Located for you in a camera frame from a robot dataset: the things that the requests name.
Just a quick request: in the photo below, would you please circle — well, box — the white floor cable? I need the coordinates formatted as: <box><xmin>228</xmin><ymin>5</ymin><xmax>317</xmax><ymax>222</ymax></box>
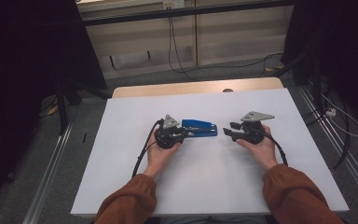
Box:
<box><xmin>321</xmin><ymin>92</ymin><xmax>358</xmax><ymax>138</ymax></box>

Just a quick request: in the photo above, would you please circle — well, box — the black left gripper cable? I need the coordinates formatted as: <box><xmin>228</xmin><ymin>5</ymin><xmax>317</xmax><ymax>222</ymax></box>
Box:
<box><xmin>131</xmin><ymin>119</ymin><xmax>166</xmax><ymax>179</ymax></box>

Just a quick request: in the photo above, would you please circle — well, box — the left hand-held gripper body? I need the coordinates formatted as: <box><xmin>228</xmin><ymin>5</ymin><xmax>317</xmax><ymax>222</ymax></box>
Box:
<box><xmin>154</xmin><ymin>114</ymin><xmax>188</xmax><ymax>149</ymax></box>

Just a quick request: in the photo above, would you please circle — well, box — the black curtain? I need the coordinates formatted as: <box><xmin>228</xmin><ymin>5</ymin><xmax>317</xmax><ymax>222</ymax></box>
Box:
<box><xmin>281</xmin><ymin>0</ymin><xmax>358</xmax><ymax>132</ymax></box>
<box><xmin>0</xmin><ymin>0</ymin><xmax>108</xmax><ymax>216</ymax></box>

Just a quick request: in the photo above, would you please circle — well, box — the black hanging cable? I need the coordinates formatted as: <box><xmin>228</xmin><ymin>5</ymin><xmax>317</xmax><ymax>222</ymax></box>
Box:
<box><xmin>170</xmin><ymin>17</ymin><xmax>284</xmax><ymax>76</ymax></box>
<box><xmin>167</xmin><ymin>17</ymin><xmax>200</xmax><ymax>82</ymax></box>

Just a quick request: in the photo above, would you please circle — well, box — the blue stapler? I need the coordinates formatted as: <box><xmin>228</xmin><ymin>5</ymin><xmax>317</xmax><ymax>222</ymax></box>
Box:
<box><xmin>181</xmin><ymin>119</ymin><xmax>218</xmax><ymax>138</ymax></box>

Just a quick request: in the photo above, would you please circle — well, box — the black metal stand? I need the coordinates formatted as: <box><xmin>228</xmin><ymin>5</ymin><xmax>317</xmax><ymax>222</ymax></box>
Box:
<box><xmin>273</xmin><ymin>46</ymin><xmax>327</xmax><ymax>119</ymax></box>
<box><xmin>54</xmin><ymin>77</ymin><xmax>110</xmax><ymax>136</ymax></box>

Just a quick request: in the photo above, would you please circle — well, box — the black horizontal frame bar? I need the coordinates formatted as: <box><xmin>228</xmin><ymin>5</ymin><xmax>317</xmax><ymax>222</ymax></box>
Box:
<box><xmin>80</xmin><ymin>0</ymin><xmax>295</xmax><ymax>27</ymax></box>

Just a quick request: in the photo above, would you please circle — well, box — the white table sheet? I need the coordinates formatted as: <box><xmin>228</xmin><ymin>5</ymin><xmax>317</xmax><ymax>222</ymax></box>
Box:
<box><xmin>70</xmin><ymin>88</ymin><xmax>350</xmax><ymax>217</ymax></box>

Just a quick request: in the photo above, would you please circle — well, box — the white wall socket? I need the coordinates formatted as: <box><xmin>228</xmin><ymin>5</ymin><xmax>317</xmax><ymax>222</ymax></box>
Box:
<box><xmin>162</xmin><ymin>0</ymin><xmax>185</xmax><ymax>9</ymax></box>

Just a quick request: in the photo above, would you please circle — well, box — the person's right hand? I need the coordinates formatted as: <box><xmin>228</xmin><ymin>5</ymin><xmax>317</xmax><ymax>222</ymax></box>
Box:
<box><xmin>236</xmin><ymin>124</ymin><xmax>279</xmax><ymax>172</ymax></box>

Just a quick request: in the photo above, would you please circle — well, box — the black floor cable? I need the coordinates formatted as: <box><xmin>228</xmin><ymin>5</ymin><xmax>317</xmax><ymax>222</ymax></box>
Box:
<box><xmin>302</xmin><ymin>90</ymin><xmax>352</xmax><ymax>171</ymax></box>

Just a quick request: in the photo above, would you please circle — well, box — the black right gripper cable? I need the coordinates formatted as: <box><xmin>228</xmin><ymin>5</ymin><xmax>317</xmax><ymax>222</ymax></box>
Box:
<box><xmin>262</xmin><ymin>129</ymin><xmax>289</xmax><ymax>167</ymax></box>

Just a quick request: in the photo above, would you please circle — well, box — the light wooden table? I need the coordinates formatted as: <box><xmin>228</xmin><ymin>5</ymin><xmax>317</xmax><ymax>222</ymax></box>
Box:
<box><xmin>111</xmin><ymin>77</ymin><xmax>284</xmax><ymax>99</ymax></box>

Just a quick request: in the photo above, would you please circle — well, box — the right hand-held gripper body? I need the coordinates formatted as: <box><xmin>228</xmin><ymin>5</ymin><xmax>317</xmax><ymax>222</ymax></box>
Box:
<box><xmin>241</xmin><ymin>111</ymin><xmax>275</xmax><ymax>146</ymax></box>

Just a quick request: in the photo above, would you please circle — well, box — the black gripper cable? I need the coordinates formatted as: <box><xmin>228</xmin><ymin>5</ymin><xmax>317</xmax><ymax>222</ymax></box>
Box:
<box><xmin>131</xmin><ymin>119</ymin><xmax>166</xmax><ymax>179</ymax></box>
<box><xmin>262</xmin><ymin>129</ymin><xmax>289</xmax><ymax>167</ymax></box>

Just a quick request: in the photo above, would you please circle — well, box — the person's left hand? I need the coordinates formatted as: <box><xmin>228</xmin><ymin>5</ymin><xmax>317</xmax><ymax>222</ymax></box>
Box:
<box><xmin>143</xmin><ymin>130</ymin><xmax>181</xmax><ymax>180</ymax></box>

